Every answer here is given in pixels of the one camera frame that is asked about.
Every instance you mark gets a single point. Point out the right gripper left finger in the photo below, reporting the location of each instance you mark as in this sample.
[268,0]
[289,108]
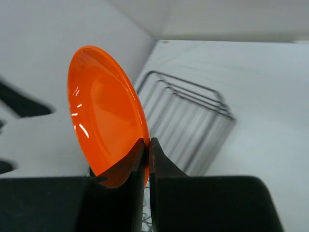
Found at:
[109,202]

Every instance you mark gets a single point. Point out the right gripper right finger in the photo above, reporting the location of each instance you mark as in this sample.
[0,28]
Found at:
[182,203]

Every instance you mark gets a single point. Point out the orange plate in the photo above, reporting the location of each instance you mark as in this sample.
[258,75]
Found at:
[106,114]

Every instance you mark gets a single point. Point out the wire dish rack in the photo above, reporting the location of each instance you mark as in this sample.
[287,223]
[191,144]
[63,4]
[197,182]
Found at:
[191,121]

